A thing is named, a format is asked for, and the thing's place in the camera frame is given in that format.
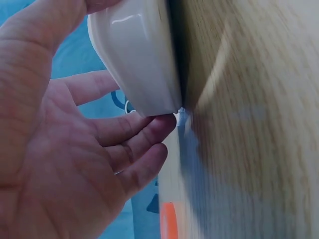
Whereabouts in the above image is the white ceramic bowl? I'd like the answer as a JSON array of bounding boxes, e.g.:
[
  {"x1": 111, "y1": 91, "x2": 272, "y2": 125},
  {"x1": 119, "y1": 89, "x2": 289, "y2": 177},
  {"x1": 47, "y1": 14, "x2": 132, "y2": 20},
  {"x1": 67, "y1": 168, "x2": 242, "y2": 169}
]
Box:
[{"x1": 87, "y1": 0, "x2": 185, "y2": 118}]

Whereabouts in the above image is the orange round object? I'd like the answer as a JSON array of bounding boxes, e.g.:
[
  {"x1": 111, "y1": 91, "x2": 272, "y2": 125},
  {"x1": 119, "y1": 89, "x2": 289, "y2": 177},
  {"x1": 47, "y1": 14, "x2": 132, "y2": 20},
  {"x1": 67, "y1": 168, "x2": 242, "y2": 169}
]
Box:
[{"x1": 159, "y1": 201, "x2": 179, "y2": 239}]

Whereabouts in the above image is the person's left hand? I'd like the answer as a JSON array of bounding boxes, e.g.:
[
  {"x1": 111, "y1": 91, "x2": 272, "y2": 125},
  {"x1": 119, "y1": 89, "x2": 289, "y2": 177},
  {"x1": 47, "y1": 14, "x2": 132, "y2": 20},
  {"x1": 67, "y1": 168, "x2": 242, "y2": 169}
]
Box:
[{"x1": 0, "y1": 0, "x2": 178, "y2": 239}]

